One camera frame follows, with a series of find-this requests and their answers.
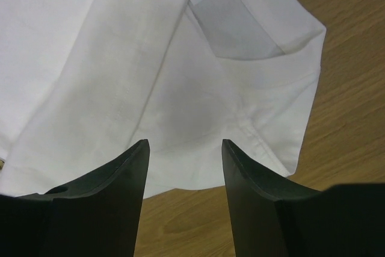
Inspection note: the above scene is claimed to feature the white floral print t-shirt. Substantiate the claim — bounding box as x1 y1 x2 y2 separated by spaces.
1 0 326 197

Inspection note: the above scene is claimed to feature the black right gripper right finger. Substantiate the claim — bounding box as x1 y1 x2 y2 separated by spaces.
222 140 384 256

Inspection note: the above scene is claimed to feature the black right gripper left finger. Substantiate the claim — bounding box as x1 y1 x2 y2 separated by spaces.
1 140 150 256

